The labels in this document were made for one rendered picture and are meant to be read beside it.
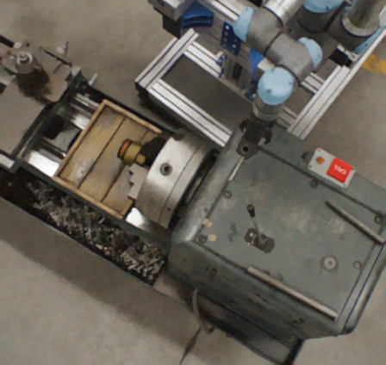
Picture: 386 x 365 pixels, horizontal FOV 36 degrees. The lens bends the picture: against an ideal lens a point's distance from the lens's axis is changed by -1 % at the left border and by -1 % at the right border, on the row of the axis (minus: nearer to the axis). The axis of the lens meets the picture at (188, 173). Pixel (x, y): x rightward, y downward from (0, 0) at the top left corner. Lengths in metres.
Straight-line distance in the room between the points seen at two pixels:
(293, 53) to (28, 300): 2.00
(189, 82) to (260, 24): 1.62
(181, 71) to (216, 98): 0.23
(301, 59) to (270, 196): 0.50
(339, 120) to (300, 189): 1.56
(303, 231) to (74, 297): 1.51
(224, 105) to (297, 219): 1.34
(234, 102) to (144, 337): 1.24
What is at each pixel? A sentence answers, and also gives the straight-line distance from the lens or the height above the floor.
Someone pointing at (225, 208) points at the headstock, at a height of 1.26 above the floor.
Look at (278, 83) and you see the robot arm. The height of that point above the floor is 1.73.
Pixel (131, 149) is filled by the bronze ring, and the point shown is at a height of 1.12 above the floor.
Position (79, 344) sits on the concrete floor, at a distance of 2.97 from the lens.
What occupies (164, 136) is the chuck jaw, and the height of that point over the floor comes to 1.20.
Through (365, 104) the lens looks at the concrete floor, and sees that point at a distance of 3.41.
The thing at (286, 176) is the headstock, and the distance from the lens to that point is 1.80.
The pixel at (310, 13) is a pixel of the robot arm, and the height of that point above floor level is 1.34.
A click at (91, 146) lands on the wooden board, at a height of 0.88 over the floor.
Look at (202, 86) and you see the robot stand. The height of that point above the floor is 0.21.
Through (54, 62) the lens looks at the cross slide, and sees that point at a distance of 2.27.
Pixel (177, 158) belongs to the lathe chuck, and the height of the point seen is 1.24.
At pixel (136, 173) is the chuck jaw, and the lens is 1.93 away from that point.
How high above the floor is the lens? 2.94
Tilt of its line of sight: 72 degrees down
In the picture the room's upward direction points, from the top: 8 degrees clockwise
